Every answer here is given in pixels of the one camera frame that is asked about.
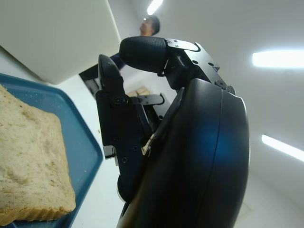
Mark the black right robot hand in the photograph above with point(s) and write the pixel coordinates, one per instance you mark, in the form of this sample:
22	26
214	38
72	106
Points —
190	154

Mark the slice of brown bread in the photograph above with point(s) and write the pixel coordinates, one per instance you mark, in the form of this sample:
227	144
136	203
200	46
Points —
31	154

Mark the ceiling light panel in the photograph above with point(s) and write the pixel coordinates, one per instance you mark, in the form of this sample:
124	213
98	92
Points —
278	59
282	147
154	6

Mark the white two-slot toaster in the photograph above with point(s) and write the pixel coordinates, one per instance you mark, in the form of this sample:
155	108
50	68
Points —
59	35

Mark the blue plastic tray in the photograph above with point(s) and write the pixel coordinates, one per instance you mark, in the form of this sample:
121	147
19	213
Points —
78	133

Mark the person in dark blue shirt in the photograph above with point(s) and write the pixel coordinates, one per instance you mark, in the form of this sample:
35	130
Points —
150	25

